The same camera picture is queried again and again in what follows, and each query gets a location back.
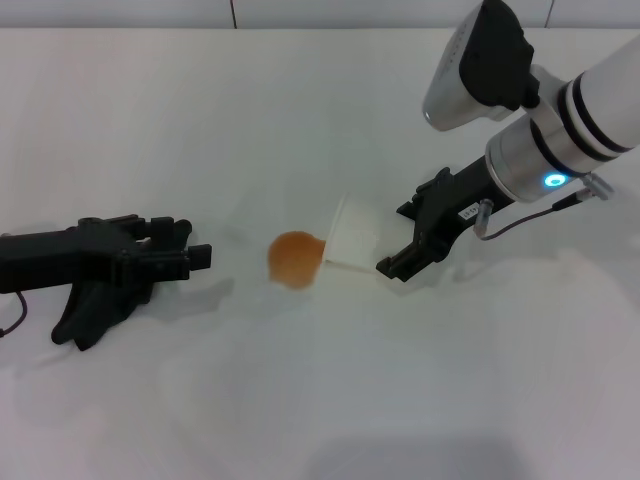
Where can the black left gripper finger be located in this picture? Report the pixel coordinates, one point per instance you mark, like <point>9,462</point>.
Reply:
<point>157,227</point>
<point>160,265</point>

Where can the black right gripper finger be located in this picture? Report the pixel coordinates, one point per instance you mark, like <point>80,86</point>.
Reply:
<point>405,262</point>
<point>415,202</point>

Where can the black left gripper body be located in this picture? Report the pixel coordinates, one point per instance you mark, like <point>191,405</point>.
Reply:
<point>50,260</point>

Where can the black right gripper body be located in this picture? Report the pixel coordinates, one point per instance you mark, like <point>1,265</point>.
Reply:
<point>450,210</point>

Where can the white paper cup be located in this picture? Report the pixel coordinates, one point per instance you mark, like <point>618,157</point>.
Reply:
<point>352,235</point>

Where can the dark blue rag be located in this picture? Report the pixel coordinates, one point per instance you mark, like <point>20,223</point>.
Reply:
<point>95,315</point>

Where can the orange liquid stain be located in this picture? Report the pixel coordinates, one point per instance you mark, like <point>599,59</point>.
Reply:
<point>292,262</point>

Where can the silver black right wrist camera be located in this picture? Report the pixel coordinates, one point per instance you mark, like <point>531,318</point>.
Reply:
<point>480,65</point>

